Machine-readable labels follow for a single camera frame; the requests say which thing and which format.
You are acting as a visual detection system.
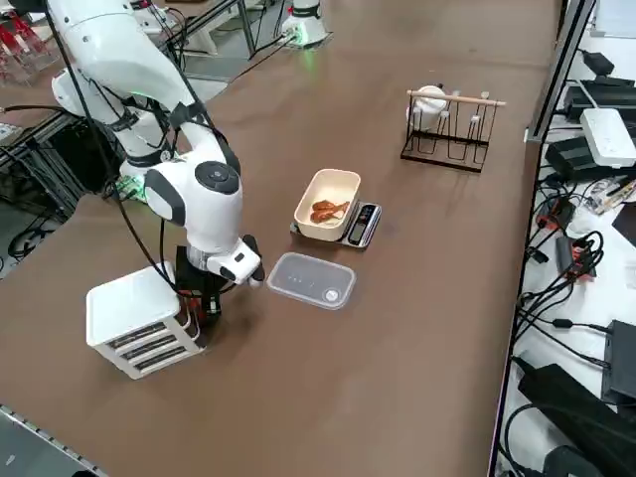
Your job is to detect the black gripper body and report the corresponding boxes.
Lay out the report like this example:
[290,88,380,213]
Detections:
[176,245,235,300]

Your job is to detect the brown toy chicken drumstick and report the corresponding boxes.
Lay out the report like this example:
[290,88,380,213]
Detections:
[310,198,345,224]

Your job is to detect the silver digital kitchen scale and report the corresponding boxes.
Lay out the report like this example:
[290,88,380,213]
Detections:
[289,201,384,250]

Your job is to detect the white router box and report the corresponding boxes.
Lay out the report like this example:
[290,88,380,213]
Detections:
[579,106,636,169]

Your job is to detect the clear plastic container lid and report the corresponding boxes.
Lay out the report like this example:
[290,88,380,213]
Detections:
[266,251,358,312]

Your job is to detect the cream rectangular container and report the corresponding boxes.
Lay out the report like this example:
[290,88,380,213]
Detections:
[292,168,363,243]

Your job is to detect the red acrylic rack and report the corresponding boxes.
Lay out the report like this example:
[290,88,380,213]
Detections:
[0,14,59,85]

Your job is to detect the white desk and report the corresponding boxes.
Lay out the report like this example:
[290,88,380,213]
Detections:
[489,0,636,477]

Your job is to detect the black power adapter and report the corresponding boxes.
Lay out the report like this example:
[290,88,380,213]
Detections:
[581,49,615,76]

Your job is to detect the aluminium table edge rail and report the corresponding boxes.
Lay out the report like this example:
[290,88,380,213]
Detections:
[0,404,108,477]

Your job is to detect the white mug black handle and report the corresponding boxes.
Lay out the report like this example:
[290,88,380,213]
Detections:
[409,83,448,133]

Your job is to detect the black wire cup rack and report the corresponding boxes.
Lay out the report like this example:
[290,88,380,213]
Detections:
[399,88,508,174]

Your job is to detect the aluminium camera post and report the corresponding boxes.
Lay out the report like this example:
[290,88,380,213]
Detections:
[525,0,597,145]

